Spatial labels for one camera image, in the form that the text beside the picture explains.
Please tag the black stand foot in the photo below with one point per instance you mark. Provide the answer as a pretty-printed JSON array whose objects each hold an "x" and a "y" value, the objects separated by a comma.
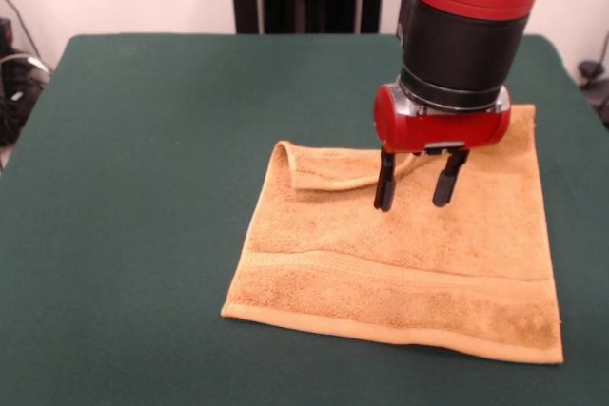
[{"x": 592, "y": 71}]

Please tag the dark green tablecloth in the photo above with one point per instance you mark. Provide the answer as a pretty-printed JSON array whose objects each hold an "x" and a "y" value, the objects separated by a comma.
[{"x": 119, "y": 258}]

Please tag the yellow terry towel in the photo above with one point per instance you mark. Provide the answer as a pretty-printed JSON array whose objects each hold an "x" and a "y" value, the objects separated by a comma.
[{"x": 380, "y": 258}]

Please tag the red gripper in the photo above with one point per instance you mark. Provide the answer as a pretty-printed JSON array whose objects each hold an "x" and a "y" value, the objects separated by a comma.
[{"x": 442, "y": 132}]

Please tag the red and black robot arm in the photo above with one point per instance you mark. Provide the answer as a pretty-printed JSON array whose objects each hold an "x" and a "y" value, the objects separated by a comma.
[{"x": 461, "y": 35}]

